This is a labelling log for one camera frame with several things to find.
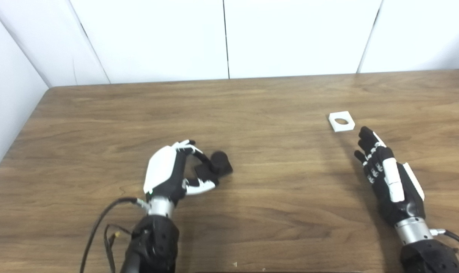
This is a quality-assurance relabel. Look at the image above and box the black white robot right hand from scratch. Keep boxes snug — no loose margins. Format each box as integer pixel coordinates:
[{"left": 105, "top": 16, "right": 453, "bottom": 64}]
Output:
[{"left": 354, "top": 126, "right": 426, "bottom": 227}]

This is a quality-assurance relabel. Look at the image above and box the black white robot left hand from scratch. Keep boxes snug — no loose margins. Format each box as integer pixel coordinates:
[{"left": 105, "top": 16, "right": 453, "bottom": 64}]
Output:
[{"left": 143, "top": 140, "right": 219, "bottom": 203}]

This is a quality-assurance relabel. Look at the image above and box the black peg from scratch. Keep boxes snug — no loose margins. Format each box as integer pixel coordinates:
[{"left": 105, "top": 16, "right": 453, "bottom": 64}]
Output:
[{"left": 194, "top": 151, "right": 234, "bottom": 187}]

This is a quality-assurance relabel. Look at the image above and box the white square piece with hole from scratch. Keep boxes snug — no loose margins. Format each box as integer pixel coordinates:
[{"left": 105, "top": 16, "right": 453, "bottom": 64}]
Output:
[{"left": 328, "top": 111, "right": 355, "bottom": 132}]

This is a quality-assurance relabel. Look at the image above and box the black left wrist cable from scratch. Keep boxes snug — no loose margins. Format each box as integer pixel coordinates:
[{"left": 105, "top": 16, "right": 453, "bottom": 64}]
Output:
[{"left": 80, "top": 197, "right": 150, "bottom": 273}]

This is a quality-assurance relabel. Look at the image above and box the thin wire with yellow connector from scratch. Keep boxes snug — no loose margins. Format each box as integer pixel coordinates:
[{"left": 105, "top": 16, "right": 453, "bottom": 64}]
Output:
[{"left": 104, "top": 224, "right": 131, "bottom": 273}]

